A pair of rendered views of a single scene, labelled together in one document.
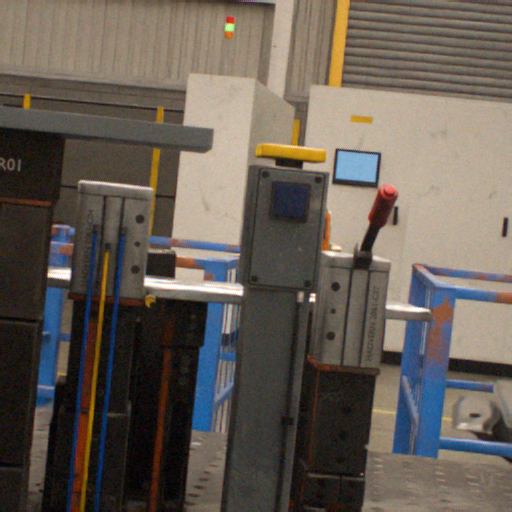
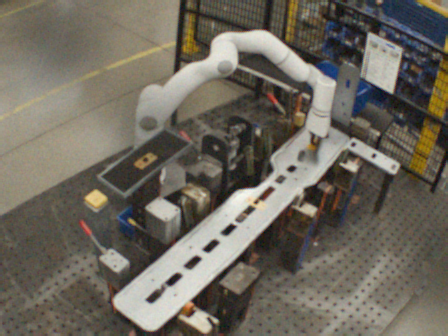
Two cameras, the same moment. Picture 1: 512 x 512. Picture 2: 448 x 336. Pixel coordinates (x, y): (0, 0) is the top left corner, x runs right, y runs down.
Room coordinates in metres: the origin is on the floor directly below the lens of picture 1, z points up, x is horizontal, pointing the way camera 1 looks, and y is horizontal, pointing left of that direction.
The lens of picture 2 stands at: (2.18, -0.69, 2.33)
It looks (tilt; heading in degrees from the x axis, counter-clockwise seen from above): 40 degrees down; 127
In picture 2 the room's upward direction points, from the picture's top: 7 degrees clockwise
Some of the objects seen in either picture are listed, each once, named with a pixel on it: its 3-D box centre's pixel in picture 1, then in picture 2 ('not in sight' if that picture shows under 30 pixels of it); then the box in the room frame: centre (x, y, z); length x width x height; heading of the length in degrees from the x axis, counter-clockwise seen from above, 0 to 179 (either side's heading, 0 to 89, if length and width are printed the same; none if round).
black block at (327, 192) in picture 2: not in sight; (319, 213); (1.59, 0.79, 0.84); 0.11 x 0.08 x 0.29; 5
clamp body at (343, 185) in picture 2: not in sight; (340, 195); (1.61, 0.92, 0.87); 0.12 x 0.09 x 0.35; 5
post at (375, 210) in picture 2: not in sight; (384, 191); (1.76, 1.15, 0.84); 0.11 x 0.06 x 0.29; 5
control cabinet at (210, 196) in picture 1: (236, 184); not in sight; (10.41, 0.23, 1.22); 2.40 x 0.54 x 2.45; 171
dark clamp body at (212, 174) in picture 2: not in sight; (205, 204); (1.25, 0.45, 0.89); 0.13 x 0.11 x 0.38; 5
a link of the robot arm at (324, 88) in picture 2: not in sight; (324, 92); (1.39, 0.96, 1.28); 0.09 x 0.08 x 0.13; 134
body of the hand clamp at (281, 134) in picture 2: not in sight; (278, 151); (1.23, 0.95, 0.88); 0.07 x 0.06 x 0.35; 5
